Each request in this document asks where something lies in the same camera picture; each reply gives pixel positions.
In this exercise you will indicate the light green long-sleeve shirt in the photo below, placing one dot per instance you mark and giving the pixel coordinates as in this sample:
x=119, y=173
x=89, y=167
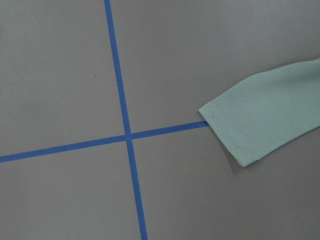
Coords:
x=266, y=110

